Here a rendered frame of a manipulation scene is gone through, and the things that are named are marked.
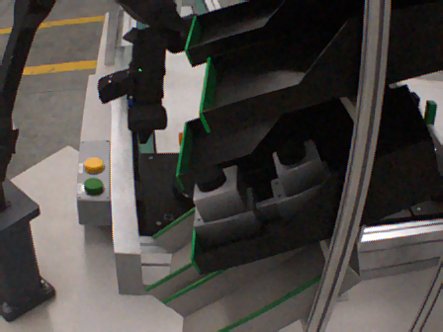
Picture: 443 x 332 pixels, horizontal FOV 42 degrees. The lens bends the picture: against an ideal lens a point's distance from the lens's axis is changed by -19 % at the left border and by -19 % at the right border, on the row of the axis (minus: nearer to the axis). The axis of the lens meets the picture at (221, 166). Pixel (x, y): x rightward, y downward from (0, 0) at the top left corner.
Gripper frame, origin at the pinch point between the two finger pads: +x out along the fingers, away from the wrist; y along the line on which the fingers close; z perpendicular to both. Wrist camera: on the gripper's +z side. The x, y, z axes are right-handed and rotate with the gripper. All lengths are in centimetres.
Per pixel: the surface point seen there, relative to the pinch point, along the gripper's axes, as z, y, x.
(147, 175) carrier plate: -1.3, -4.2, 12.6
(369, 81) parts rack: -15, 54, -34
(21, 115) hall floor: 64, -218, 110
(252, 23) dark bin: -10.6, 25.8, -28.5
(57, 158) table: 19.3, -28.7, 23.8
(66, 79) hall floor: 37, -262, 110
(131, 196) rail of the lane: 2.1, 0.8, 13.6
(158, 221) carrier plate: -2.2, 9.7, 12.5
